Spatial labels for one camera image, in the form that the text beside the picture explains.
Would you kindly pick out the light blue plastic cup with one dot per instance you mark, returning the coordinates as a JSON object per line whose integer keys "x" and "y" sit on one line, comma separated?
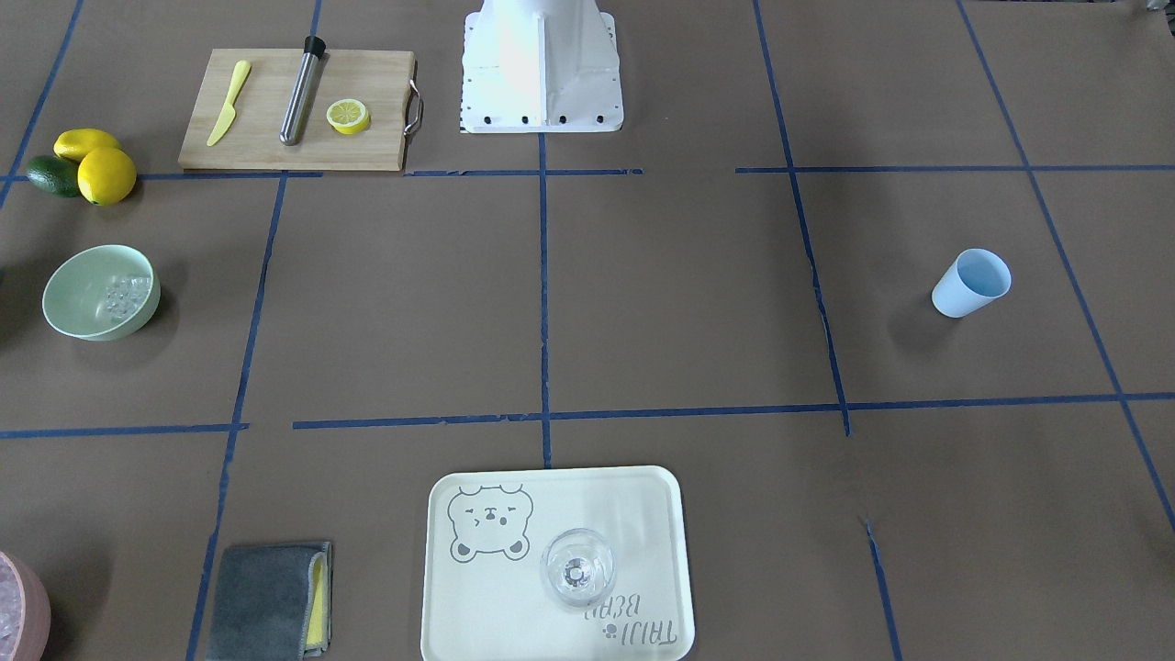
{"x": 975, "y": 279}

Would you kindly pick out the green bowl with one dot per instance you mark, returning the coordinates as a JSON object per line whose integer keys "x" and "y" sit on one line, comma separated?
{"x": 102, "y": 294}

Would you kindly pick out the pink bowl with ice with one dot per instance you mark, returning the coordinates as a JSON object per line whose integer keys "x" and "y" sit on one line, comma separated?
{"x": 26, "y": 611}

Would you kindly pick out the cream serving tray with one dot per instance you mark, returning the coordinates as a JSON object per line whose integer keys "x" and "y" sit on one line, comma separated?
{"x": 483, "y": 594}

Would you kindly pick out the clear wine glass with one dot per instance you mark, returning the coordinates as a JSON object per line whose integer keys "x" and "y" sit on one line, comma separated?
{"x": 578, "y": 568}

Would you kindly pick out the half lemon slice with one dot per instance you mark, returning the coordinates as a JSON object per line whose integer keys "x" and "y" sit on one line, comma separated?
{"x": 348, "y": 116}

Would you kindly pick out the metal muddler black cap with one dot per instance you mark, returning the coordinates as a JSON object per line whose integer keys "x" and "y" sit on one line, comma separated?
{"x": 300, "y": 100}

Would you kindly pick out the yellow plastic knife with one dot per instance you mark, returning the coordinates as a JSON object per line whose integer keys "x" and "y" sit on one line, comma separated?
{"x": 228, "y": 111}

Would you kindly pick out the yellow lemon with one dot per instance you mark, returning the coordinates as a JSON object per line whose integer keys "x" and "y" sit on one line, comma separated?
{"x": 106, "y": 176}
{"x": 74, "y": 144}

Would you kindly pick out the green lime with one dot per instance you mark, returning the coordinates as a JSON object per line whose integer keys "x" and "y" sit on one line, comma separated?
{"x": 55, "y": 175}

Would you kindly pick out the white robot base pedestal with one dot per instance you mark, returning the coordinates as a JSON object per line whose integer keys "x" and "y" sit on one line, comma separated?
{"x": 540, "y": 67}

